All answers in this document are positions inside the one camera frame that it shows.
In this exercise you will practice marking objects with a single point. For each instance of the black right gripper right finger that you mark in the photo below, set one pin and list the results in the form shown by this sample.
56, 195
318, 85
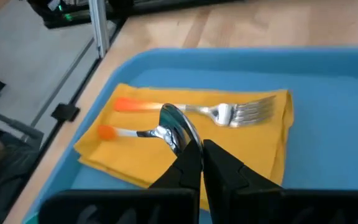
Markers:
225, 175

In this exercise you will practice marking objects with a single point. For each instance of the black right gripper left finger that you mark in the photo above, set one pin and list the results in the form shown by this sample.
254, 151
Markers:
186, 172

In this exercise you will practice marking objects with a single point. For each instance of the yellow cloth napkin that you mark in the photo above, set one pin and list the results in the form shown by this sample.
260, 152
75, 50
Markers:
135, 155

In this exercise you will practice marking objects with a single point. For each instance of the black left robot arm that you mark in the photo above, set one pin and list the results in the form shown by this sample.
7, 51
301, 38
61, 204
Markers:
73, 12

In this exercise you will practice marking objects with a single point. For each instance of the blue plastic serving tray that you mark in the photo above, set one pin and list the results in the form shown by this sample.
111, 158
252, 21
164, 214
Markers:
322, 124

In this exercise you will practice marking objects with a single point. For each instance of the black table edge frame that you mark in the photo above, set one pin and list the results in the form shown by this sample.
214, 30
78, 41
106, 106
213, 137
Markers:
82, 90

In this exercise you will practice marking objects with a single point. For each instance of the black frame clamp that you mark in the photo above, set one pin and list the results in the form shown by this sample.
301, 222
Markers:
64, 112

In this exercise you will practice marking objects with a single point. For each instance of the aluminium frame post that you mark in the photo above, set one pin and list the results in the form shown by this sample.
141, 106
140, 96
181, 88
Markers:
99, 28

